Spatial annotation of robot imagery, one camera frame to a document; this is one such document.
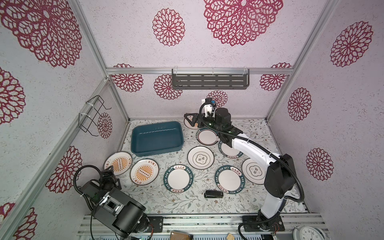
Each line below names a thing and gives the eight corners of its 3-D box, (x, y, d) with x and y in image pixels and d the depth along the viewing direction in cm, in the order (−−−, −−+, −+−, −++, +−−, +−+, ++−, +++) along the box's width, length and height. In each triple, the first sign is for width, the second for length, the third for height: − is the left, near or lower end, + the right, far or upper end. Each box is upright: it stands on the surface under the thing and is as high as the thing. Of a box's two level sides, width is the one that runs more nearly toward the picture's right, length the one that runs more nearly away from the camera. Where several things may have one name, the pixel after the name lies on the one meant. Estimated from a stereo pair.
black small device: (204, 197, 84) (204, 195, 81) (204, 192, 86) (204, 190, 83) (222, 197, 84) (223, 195, 81) (221, 192, 86) (222, 190, 83)
